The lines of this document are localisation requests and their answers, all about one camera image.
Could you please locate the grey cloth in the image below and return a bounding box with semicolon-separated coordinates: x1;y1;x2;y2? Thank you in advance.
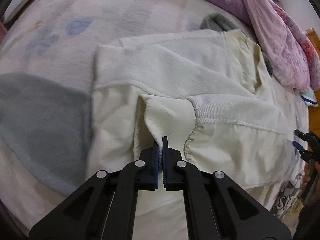
0;72;95;196

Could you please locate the white printed bed blanket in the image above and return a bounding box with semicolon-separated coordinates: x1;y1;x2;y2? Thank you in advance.
0;0;310;230

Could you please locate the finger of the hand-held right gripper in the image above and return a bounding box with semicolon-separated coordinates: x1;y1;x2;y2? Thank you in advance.
292;140;320;163
294;129;320;146

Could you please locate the blue white striped cloth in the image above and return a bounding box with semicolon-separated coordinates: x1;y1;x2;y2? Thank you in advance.
301;89;318;107

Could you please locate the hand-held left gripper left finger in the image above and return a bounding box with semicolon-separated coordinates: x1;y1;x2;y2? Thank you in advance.
29;140;160;240

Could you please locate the cream sweatshirt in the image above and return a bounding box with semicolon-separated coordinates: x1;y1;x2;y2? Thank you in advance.
87;29;295;190

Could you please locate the orange wooden furniture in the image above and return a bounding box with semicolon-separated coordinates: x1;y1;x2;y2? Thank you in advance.
305;27;320;91

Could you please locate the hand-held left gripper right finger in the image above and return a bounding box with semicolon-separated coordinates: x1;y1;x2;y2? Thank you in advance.
162;137;292;240

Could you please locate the person's right hand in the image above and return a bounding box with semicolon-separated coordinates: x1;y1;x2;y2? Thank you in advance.
301;170;312;188

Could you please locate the dark grey garment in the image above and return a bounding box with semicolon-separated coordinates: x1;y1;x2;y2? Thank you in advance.
199;12;241;32

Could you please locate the pink floral quilt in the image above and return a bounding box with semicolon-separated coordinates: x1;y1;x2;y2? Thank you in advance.
229;0;314;92

